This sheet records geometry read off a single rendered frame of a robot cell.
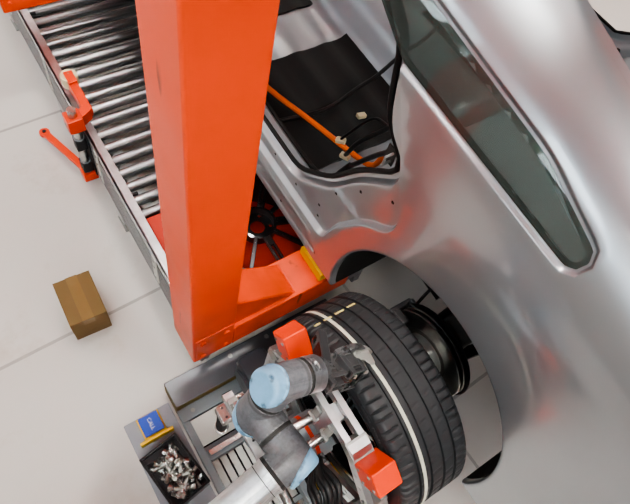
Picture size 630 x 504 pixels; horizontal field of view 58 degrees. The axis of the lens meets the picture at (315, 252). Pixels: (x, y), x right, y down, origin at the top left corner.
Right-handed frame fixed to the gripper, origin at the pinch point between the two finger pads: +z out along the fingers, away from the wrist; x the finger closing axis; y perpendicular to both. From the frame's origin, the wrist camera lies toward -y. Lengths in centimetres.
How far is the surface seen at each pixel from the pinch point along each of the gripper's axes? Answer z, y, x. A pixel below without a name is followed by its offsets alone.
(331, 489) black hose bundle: -11.9, 19.9, -27.8
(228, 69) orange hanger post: -60, -18, 61
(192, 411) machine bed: 14, -56, -105
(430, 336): 37.4, -2.5, -5.8
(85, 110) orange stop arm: -6, -175, -33
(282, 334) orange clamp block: -12.0, -17.6, -9.7
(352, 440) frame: -8.0, 14.9, -15.4
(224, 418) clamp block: -23.2, -12.4, -35.9
